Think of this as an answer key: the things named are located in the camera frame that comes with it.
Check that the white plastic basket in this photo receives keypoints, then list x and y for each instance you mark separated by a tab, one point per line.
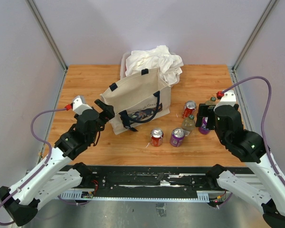
122	66

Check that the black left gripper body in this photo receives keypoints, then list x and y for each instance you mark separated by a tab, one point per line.
102	119

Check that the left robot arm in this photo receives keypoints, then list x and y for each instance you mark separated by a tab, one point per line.
24	199

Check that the clear glass bottle green cap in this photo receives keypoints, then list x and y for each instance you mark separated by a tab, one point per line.
211	101

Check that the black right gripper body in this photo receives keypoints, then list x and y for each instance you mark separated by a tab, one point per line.
221	137

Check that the purple soda can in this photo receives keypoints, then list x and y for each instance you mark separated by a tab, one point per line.
177	137
203	128

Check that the cream canvas tote bag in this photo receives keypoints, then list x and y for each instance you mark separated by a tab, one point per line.
137	99

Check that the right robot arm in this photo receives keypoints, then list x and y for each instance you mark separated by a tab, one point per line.
249	147

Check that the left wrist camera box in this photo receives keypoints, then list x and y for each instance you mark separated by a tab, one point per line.
78	105

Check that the red soda can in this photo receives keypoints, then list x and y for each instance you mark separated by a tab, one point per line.
156	137
189	108

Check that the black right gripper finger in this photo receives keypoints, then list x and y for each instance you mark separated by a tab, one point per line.
204	111
210	123

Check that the white crumpled cloth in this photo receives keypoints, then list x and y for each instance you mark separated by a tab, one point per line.
161	61

